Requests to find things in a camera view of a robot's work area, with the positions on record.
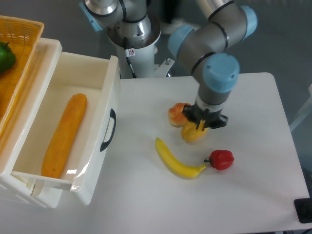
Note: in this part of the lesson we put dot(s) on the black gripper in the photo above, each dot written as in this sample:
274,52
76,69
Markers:
204,118

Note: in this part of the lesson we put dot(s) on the white drawer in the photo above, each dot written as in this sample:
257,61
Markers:
98,79

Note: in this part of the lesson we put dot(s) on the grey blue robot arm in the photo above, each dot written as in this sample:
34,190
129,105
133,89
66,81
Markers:
202,52

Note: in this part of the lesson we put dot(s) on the white drawer cabinet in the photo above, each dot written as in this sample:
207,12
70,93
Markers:
19,166

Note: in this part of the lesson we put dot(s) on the yellow bell pepper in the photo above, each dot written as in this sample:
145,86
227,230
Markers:
191,132

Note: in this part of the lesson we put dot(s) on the round bread roll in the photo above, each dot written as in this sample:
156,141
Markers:
175,115

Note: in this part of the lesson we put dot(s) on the red bell pepper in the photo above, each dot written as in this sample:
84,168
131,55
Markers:
220,159

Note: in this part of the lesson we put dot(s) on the yellow banana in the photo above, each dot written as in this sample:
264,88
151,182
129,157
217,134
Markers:
174,165

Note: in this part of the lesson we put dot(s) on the black device at edge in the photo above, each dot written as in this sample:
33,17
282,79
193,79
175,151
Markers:
303,207

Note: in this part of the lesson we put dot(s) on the orange baguette bread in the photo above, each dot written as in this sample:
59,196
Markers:
58,150

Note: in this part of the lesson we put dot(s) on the yellow woven basket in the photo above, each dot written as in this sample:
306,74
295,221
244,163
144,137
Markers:
18,41

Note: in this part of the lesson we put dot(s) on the green bell pepper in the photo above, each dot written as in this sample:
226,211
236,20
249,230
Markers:
7,57

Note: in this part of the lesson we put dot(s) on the white frame at right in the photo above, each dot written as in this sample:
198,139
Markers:
303,111

